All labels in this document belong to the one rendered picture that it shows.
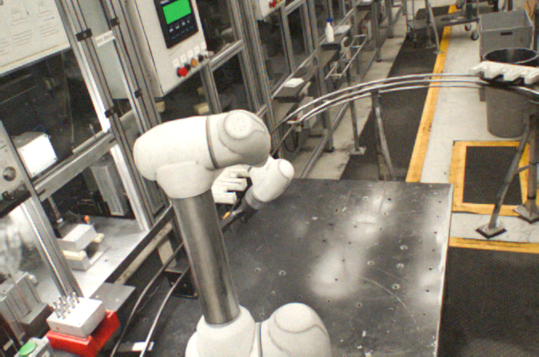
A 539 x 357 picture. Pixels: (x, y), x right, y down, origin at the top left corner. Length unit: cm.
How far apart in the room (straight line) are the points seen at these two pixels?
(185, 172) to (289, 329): 50
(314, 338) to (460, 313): 140
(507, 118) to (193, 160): 329
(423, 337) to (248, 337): 57
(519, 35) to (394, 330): 347
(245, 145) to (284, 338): 53
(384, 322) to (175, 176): 88
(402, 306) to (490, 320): 96
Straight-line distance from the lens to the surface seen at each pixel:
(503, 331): 261
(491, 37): 470
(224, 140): 109
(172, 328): 185
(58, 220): 189
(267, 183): 165
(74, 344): 154
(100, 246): 192
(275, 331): 136
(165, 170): 115
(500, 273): 289
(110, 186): 203
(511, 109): 411
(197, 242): 124
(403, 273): 185
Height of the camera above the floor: 192
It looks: 26 degrees down
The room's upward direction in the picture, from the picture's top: 12 degrees counter-clockwise
